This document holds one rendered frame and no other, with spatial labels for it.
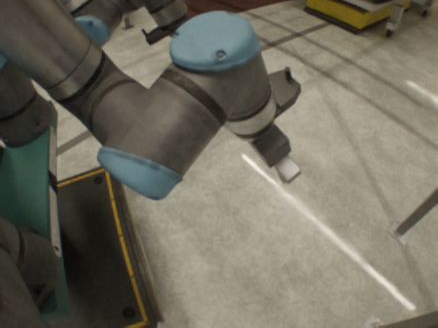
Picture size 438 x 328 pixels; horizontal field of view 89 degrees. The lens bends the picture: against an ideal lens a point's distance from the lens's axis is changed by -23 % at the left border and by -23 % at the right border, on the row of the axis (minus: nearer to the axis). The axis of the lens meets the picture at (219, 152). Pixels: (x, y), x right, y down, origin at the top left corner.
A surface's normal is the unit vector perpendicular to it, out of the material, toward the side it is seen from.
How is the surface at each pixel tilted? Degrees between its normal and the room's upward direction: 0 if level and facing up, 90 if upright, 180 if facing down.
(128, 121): 27
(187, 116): 53
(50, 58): 95
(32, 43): 95
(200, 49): 19
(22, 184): 0
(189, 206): 0
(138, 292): 0
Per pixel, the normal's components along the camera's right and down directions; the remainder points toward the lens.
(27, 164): -0.03, -0.65
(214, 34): -0.26, -0.42
